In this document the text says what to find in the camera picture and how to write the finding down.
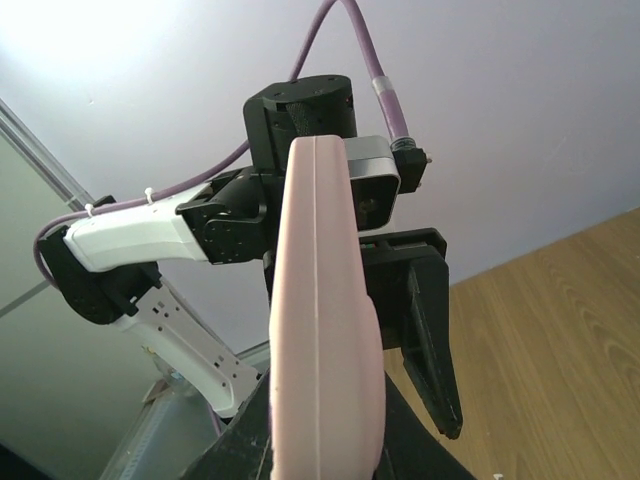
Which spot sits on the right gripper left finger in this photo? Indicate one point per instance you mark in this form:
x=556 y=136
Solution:
x=243 y=451

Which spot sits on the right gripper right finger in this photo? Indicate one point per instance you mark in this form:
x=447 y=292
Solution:
x=409 y=451

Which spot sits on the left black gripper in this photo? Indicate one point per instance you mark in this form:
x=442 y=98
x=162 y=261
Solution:
x=407 y=278

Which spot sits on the pink phone case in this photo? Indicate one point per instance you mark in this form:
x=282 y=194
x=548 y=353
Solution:
x=327 y=383

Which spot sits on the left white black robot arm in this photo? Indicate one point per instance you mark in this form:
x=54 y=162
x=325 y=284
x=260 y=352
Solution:
x=105 y=261

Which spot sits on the grey slotted cable duct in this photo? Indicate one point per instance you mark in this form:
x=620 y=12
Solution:
x=168 y=435

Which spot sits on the left aluminium corner post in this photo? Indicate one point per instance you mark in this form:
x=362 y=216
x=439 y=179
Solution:
x=41 y=160

